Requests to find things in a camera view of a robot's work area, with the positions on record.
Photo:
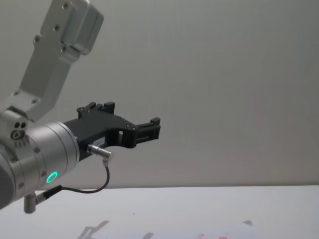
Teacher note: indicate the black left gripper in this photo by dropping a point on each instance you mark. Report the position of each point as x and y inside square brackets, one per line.
[99, 129]

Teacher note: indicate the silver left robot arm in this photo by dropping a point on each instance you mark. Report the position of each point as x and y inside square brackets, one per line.
[49, 147]

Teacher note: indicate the white table cloth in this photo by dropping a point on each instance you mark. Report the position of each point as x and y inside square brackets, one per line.
[189, 206]

